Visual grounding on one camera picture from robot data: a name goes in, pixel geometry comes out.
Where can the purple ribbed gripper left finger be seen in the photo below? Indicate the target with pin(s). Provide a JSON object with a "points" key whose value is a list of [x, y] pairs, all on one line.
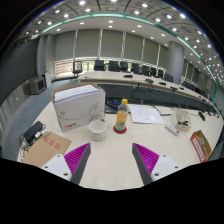
{"points": [[71, 165]]}

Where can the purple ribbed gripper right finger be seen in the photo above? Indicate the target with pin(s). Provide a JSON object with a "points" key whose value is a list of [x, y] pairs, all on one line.
{"points": [[152, 166]]}

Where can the orange drink plastic bottle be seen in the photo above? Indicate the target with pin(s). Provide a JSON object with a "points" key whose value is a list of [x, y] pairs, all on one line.
{"points": [[122, 115]]}

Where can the brown kraft paper envelope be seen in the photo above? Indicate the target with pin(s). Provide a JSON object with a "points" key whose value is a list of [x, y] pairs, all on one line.
{"points": [[45, 148]]}

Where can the white remote control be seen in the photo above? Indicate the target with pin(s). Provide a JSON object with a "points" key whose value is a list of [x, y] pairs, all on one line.
{"points": [[172, 129]]}

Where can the white paper cup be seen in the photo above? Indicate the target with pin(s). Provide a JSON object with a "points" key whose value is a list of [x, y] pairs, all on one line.
{"points": [[97, 130]]}

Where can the black power adapter box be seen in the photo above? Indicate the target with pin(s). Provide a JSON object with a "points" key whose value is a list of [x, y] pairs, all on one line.
{"points": [[30, 133]]}

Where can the red round coaster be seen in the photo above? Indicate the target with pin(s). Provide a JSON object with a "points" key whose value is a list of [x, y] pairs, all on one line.
{"points": [[119, 131]]}

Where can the white printed paper sheets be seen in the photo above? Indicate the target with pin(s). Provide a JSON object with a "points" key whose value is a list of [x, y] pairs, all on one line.
{"points": [[145, 115]]}

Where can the open red cardboard box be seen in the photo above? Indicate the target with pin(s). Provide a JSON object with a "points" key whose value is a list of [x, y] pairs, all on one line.
{"points": [[201, 145]]}

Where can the white bag with black clip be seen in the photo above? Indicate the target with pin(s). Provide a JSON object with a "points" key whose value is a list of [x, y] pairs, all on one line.
{"points": [[180, 119]]}

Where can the white cardboard paper box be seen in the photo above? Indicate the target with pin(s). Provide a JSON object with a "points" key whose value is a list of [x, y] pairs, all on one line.
{"points": [[78, 105]]}

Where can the long curved conference desk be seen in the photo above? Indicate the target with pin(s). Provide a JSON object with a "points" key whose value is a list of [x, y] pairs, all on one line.
{"points": [[108, 77]]}

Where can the grey crt television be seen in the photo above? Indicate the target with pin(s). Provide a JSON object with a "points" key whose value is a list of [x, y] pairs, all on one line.
{"points": [[36, 86]]}

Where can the black mesh office chair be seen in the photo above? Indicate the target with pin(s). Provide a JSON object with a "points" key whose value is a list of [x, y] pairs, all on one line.
{"points": [[77, 68]]}

